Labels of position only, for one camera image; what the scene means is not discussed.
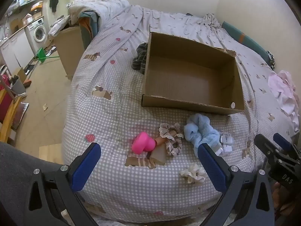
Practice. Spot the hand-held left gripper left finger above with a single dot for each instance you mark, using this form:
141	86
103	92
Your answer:
85	164

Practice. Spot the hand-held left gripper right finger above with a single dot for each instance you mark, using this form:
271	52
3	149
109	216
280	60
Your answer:
211	167

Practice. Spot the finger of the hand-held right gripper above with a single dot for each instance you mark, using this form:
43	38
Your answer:
283	142
264	144

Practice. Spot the cream scrunchie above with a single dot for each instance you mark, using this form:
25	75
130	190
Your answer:
192	173

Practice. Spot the fluffy light blue scrunchie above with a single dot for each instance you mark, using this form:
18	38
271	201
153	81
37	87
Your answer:
199	131

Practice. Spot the brown lace-trimmed scrunchie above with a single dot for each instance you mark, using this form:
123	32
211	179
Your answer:
175	146

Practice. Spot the pink heart-shaped toy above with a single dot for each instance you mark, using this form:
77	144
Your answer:
141	143

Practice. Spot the cardboard box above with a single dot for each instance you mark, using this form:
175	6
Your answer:
188	80

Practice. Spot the person's right hand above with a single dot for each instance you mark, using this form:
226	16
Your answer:
281	197

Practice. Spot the white paper tags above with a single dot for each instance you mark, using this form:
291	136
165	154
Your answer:
225	141

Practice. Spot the pale pink cloth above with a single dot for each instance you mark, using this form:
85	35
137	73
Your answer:
282	89

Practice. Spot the brown cardboard scrap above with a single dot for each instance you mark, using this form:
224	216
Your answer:
158	155

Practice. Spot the tan cardboard tube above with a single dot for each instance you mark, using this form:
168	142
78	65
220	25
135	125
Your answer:
161	140

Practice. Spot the person's grey trouser leg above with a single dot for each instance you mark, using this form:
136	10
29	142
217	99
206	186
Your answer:
21	160

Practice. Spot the paper scrap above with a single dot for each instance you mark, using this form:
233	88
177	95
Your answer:
45	107

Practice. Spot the silver padded mat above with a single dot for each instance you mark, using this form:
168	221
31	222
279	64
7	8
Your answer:
20	115

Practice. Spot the black and white patterned item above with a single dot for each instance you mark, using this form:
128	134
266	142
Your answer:
271	58

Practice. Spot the yellow wooden chair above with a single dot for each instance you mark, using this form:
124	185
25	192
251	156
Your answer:
9	113

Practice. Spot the teal pillow with orange stripe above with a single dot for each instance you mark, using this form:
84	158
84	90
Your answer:
249	43

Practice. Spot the grey bin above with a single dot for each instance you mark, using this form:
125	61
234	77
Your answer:
18	86

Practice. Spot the red bag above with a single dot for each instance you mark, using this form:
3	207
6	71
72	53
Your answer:
4	98

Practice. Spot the light wooden cabinet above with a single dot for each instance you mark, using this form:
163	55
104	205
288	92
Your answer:
68	51

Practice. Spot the dark striped cloth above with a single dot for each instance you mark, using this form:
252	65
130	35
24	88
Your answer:
140	61

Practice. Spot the teal and orange folded cushion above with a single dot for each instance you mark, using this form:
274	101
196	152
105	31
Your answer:
88	30

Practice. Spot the white kitchen cabinet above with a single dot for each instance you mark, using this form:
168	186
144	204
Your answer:
14	49

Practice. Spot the crumpled printed cloth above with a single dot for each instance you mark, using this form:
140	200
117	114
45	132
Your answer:
210	20

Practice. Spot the white washing machine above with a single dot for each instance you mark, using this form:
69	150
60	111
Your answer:
38	31

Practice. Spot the white printed duvet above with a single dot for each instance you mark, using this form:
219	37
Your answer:
103	7

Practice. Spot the black hanging garment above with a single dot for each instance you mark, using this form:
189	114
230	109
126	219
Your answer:
53	2

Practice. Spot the cluttered wall shelves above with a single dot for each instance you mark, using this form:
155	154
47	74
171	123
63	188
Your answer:
28	2

